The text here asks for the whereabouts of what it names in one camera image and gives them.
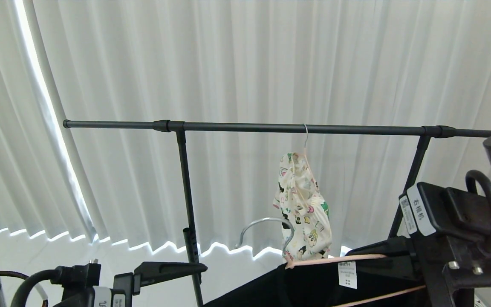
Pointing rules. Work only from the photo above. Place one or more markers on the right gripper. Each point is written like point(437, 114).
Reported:
point(463, 294)

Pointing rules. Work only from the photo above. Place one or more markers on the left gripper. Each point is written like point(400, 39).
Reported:
point(124, 283)

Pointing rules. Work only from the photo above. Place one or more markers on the black garment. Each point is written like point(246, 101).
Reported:
point(305, 285)

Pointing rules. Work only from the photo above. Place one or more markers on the white curtain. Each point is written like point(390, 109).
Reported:
point(245, 64)

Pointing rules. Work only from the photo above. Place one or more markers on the pink clothes hanger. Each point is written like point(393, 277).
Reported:
point(335, 259)
point(305, 136)

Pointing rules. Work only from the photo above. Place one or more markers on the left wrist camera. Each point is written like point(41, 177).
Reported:
point(100, 298)

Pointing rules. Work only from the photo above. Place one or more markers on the cream printed garment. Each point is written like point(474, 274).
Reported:
point(309, 221)

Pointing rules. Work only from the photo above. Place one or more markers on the black clothes rack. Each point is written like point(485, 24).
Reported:
point(228, 126)

